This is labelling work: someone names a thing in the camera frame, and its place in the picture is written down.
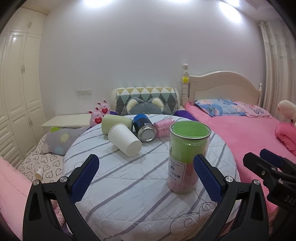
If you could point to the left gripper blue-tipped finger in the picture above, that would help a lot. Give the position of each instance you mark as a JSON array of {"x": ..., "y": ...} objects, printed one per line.
[{"x": 276, "y": 160}]

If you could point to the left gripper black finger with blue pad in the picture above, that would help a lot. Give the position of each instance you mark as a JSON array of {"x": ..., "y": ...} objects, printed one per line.
[
  {"x": 241, "y": 212},
  {"x": 40, "y": 221}
]

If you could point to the glass jar green pink liner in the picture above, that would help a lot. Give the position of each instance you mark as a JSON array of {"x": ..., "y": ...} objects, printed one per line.
[{"x": 187, "y": 139}]

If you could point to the small paper cup on sheet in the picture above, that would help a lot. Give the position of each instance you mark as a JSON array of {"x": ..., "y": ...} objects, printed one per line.
[{"x": 39, "y": 174}]

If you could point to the white paper cup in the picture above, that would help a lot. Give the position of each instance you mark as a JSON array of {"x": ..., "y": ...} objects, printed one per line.
[{"x": 124, "y": 139}]

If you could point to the pale green cup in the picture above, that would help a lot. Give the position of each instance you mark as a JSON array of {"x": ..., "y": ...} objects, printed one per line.
[{"x": 110, "y": 120}]

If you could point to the pink cup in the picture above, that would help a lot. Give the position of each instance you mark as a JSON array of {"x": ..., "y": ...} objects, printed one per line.
[{"x": 163, "y": 127}]

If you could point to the pink white plush toy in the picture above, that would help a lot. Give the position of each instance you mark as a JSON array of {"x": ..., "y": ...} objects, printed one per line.
[{"x": 286, "y": 131}]

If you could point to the pink bed blanket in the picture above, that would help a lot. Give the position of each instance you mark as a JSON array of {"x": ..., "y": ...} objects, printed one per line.
[{"x": 243, "y": 135}]

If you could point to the pink quilt left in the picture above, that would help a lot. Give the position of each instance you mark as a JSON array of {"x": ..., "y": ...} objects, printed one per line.
[{"x": 15, "y": 188}]

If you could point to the heart pattern bed sheet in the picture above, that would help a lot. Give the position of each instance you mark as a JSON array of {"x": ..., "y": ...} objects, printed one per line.
[{"x": 50, "y": 164}]

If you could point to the pink cartoon pillow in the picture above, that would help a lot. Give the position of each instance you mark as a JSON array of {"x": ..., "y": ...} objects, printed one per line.
[{"x": 253, "y": 111}]

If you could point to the grey flower pillow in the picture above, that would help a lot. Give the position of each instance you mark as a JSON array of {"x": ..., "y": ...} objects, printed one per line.
[{"x": 59, "y": 140}]

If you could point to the striped white table cloth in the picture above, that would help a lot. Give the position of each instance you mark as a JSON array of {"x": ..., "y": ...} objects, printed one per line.
[{"x": 128, "y": 199}]

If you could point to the blue cartoon pillow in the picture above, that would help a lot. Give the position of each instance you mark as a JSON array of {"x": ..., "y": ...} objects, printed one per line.
[{"x": 219, "y": 107}]

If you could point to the cream wardrobe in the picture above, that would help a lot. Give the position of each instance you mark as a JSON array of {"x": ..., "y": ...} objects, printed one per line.
[{"x": 22, "y": 112}]

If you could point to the cream wooden bed headboard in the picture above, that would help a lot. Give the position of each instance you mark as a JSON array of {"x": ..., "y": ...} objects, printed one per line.
[{"x": 219, "y": 85}]

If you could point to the white bedside table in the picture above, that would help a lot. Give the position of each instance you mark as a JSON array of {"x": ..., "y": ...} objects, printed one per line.
[{"x": 68, "y": 121}]

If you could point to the front pink bunny plush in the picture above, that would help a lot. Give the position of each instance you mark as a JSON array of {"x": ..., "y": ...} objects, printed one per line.
[{"x": 96, "y": 117}]

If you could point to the pink bunny plush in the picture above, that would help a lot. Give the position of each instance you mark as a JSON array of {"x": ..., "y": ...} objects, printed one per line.
[
  {"x": 104, "y": 107},
  {"x": 96, "y": 117}
]

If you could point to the cream curtain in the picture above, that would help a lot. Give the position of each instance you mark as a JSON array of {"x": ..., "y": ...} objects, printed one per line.
[{"x": 279, "y": 46}]

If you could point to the rear pink bunny plush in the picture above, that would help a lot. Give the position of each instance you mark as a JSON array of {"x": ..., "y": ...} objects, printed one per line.
[{"x": 104, "y": 107}]

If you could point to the triangle pattern quilted headboard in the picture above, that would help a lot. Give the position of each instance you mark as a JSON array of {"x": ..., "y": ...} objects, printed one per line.
[{"x": 168, "y": 95}]

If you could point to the dark blue metal can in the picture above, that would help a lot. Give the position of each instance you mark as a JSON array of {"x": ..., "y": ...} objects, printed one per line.
[{"x": 144, "y": 129}]

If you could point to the grey cat plush cushion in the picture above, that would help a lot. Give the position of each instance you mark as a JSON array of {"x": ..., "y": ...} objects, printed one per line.
[{"x": 138, "y": 106}]

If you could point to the wall socket panel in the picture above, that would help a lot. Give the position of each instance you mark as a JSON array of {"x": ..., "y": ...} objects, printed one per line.
[{"x": 83, "y": 92}]

